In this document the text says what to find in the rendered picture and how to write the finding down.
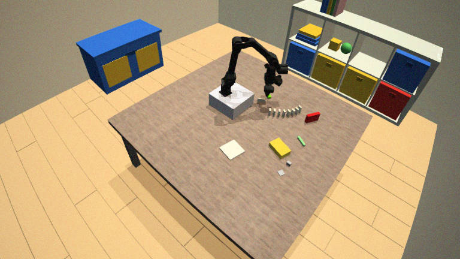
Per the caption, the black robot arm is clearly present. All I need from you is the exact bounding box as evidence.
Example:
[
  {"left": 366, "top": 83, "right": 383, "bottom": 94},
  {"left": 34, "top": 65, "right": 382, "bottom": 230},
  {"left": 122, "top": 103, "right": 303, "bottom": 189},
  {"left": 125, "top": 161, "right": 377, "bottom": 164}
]
[{"left": 219, "top": 36, "right": 288, "bottom": 97}]

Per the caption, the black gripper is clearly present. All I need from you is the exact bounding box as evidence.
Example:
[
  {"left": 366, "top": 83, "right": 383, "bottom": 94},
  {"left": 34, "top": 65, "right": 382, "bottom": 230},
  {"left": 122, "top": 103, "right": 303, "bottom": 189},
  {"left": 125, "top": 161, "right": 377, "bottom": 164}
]
[{"left": 264, "top": 73, "right": 275, "bottom": 97}]

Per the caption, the yellow rectangular block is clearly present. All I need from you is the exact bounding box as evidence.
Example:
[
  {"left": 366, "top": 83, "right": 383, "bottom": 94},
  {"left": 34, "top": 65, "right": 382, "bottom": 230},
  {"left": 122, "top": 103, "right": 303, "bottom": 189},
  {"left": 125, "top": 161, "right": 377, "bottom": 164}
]
[{"left": 268, "top": 138, "right": 291, "bottom": 159}]

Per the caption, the cream flat square tile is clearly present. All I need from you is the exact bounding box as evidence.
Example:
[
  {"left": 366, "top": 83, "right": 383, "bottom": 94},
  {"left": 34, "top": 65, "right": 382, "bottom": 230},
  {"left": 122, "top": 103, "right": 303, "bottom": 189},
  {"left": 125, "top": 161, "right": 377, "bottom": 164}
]
[{"left": 219, "top": 140, "right": 245, "bottom": 160}]

